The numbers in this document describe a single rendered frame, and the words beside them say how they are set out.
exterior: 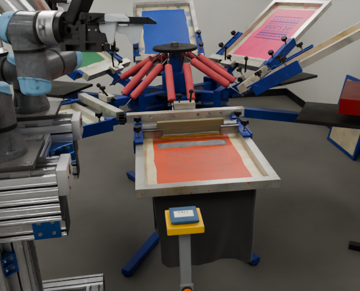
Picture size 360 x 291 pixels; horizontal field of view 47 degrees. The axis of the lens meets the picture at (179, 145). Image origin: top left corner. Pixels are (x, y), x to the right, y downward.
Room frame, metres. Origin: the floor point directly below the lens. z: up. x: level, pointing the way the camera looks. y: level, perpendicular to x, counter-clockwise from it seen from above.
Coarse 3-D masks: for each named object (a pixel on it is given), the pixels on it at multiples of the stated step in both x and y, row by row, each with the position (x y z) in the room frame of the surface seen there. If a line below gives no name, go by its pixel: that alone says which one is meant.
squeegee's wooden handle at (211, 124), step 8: (176, 120) 2.07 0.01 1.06; (184, 120) 2.07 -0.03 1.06; (192, 120) 2.06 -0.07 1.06; (200, 120) 2.06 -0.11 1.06; (208, 120) 2.07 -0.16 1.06; (216, 120) 2.07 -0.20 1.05; (160, 128) 2.04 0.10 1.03; (168, 128) 2.05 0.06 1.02; (176, 128) 2.05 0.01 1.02; (184, 128) 2.06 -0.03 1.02; (192, 128) 2.06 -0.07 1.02; (200, 128) 2.06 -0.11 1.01; (208, 128) 2.07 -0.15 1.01; (216, 128) 2.07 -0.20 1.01
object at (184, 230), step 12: (168, 216) 1.30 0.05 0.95; (168, 228) 1.22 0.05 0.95; (180, 228) 1.22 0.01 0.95; (192, 228) 1.22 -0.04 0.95; (204, 228) 1.23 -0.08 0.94; (180, 240) 1.26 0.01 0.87; (180, 252) 1.26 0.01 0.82; (180, 264) 1.26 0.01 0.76; (180, 276) 1.28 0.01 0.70; (180, 288) 1.25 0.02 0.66; (192, 288) 1.25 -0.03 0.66
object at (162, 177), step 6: (180, 138) 2.08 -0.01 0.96; (186, 138) 2.08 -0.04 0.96; (156, 144) 2.00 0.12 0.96; (156, 150) 1.92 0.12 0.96; (162, 150) 1.92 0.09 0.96; (168, 150) 1.91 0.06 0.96; (174, 150) 1.91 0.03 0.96; (180, 150) 1.91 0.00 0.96; (156, 156) 1.84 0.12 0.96; (162, 156) 1.84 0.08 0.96; (156, 162) 1.77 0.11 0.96; (162, 162) 1.77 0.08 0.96; (156, 168) 1.71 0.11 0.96; (162, 168) 1.70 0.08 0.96; (162, 174) 1.64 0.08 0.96; (180, 174) 1.63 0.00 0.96; (186, 174) 1.63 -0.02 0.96; (192, 174) 1.63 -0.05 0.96; (198, 174) 1.63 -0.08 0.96; (162, 180) 1.58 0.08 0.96; (168, 180) 1.58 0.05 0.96; (174, 180) 1.58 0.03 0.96; (180, 180) 1.58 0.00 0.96; (186, 180) 1.57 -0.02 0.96; (192, 180) 1.57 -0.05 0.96; (204, 180) 1.57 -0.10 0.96
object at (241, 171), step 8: (208, 136) 2.09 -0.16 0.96; (216, 136) 2.09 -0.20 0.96; (224, 136) 2.08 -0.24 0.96; (232, 144) 1.96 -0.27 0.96; (232, 152) 1.86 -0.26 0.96; (232, 160) 1.77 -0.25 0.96; (240, 160) 1.76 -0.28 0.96; (240, 168) 1.68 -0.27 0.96; (208, 176) 1.61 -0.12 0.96; (216, 176) 1.60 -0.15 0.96; (224, 176) 1.60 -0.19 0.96; (232, 176) 1.60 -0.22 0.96; (240, 176) 1.60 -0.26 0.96; (248, 176) 1.59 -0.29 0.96
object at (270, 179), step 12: (228, 120) 2.25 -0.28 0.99; (252, 144) 1.87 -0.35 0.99; (252, 156) 1.78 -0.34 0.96; (264, 168) 1.59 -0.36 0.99; (144, 180) 1.55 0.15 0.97; (216, 180) 1.50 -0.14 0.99; (228, 180) 1.49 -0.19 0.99; (240, 180) 1.49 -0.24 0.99; (252, 180) 1.49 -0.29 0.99; (264, 180) 1.48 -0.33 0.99; (276, 180) 1.49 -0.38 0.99; (144, 192) 1.44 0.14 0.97; (156, 192) 1.45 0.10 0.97; (168, 192) 1.45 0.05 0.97; (180, 192) 1.45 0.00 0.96; (192, 192) 1.46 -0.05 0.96; (204, 192) 1.46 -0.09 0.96
